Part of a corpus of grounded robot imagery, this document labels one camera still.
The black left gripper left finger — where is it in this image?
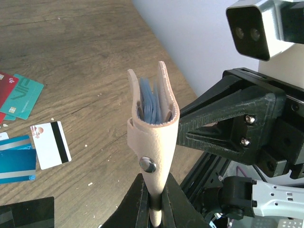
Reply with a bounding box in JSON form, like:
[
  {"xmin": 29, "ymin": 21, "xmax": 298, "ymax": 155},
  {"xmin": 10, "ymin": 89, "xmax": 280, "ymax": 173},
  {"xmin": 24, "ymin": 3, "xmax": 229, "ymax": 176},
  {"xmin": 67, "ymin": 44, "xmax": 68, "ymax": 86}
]
[{"xmin": 102, "ymin": 173, "xmax": 150, "ymax": 228}]

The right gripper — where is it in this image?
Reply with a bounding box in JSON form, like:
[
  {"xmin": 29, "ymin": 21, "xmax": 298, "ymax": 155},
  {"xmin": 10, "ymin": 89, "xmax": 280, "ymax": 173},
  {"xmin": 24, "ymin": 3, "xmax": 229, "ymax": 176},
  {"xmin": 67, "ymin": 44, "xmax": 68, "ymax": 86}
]
[{"xmin": 177, "ymin": 68, "xmax": 304, "ymax": 179}]

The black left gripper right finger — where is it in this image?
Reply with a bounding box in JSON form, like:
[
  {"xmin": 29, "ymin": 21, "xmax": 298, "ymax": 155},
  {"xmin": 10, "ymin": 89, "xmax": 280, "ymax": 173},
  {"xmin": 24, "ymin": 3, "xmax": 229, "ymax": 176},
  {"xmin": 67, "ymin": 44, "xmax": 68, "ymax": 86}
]
[{"xmin": 161, "ymin": 173, "xmax": 210, "ymax": 228}]

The beige leather card holder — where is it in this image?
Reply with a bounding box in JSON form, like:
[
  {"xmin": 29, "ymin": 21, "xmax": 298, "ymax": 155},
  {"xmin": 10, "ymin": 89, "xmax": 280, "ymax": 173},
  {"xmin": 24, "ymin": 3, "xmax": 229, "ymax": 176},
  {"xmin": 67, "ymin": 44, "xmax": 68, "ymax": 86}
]
[{"xmin": 127, "ymin": 61, "xmax": 180, "ymax": 228}]

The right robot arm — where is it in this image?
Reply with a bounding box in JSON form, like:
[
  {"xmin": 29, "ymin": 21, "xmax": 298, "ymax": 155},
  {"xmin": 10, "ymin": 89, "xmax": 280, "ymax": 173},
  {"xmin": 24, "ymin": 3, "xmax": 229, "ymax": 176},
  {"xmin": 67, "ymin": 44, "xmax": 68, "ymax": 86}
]
[{"xmin": 164, "ymin": 68, "xmax": 304, "ymax": 228}]

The black card near gripper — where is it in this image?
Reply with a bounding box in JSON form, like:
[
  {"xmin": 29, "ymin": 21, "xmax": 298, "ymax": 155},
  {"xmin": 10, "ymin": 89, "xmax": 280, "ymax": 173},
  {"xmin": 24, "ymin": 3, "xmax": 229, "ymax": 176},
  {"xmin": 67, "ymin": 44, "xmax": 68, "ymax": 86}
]
[{"xmin": 0, "ymin": 197, "xmax": 55, "ymax": 228}]

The white magnetic stripe card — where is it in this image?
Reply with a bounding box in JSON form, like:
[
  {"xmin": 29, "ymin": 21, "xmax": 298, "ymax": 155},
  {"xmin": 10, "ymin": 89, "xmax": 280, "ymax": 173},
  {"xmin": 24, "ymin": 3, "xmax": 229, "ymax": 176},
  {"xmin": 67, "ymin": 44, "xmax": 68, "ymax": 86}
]
[{"xmin": 30, "ymin": 121, "xmax": 72, "ymax": 170}]

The blue striped card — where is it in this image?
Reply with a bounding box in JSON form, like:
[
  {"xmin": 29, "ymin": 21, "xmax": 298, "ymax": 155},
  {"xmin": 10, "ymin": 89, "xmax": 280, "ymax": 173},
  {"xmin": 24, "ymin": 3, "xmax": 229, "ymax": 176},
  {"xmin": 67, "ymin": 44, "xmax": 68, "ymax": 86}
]
[{"xmin": 0, "ymin": 135, "xmax": 36, "ymax": 184}]

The teal VIP card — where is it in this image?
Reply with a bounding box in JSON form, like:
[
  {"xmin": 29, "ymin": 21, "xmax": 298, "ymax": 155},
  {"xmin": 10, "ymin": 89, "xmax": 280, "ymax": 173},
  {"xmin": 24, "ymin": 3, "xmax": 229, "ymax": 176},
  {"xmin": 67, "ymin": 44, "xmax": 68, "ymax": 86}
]
[{"xmin": 0, "ymin": 74, "xmax": 44, "ymax": 120}]

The red VIP card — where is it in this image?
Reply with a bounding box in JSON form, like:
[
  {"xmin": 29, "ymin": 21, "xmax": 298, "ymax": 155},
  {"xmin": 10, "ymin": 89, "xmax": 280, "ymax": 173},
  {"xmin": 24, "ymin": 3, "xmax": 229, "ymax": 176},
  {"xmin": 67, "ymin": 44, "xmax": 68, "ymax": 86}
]
[{"xmin": 0, "ymin": 71, "xmax": 19, "ymax": 124}]

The black front frame rail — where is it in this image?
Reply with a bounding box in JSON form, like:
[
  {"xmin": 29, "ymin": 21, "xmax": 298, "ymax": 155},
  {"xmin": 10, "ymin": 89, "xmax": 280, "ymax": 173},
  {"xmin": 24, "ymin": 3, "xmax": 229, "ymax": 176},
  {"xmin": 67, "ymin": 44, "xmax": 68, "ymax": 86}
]
[{"xmin": 180, "ymin": 153, "xmax": 231, "ymax": 210}]

